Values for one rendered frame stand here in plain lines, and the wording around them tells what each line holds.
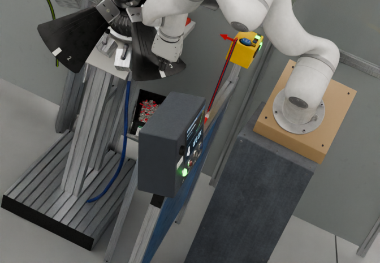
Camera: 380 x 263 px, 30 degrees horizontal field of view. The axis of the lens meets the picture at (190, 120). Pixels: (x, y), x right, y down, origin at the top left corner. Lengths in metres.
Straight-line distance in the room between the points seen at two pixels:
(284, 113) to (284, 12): 0.62
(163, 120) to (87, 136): 1.24
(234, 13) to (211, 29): 1.47
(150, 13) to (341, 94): 0.81
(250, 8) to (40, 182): 1.74
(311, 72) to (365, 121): 1.26
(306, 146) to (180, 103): 0.70
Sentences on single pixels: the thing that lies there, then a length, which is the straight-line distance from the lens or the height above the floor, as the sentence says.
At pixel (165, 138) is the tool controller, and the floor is 1.25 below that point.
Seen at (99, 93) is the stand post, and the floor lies 0.66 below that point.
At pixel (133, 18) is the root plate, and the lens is 2.63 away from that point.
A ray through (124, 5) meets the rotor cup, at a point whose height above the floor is 1.16.
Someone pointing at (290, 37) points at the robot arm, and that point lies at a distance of 2.09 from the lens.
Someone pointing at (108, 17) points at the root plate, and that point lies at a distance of 2.68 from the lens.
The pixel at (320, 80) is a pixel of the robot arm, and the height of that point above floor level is 1.34.
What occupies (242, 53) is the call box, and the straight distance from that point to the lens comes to 2.85.
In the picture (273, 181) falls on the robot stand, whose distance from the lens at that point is 2.61.
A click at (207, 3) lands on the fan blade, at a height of 1.27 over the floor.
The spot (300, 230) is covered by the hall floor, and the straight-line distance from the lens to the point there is 3.81.
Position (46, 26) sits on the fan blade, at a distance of 2.64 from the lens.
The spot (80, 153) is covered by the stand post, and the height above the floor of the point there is 0.32.
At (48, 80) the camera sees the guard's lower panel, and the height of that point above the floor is 0.17.
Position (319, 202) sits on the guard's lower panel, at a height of 0.20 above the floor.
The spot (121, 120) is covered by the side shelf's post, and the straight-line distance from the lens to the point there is 3.59.
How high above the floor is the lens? 2.31
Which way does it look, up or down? 33 degrees down
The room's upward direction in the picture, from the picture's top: 20 degrees clockwise
